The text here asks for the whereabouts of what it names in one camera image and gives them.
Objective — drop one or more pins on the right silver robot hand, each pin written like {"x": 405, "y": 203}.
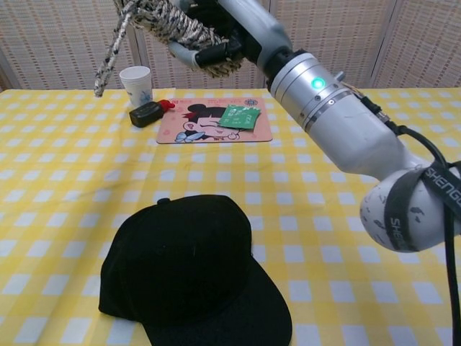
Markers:
{"x": 248, "y": 25}

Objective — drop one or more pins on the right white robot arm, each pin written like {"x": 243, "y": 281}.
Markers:
{"x": 342, "y": 122}

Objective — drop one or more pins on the woven bamboo screen panel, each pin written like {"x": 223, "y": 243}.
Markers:
{"x": 335, "y": 29}
{"x": 54, "y": 43}
{"x": 165, "y": 72}
{"x": 428, "y": 36}

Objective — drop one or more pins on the green foil packet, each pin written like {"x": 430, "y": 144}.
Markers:
{"x": 239, "y": 117}

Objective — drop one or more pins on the pink cartoon mouse pad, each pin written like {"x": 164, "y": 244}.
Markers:
{"x": 173, "y": 122}

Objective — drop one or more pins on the white paper cup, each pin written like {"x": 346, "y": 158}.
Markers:
{"x": 137, "y": 86}

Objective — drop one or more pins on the black key fob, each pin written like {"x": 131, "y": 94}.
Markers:
{"x": 146, "y": 113}

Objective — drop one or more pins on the yellow checkered tablecloth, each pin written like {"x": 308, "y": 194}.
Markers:
{"x": 72, "y": 173}

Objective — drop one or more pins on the black baseball cap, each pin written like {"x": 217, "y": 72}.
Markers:
{"x": 187, "y": 266}

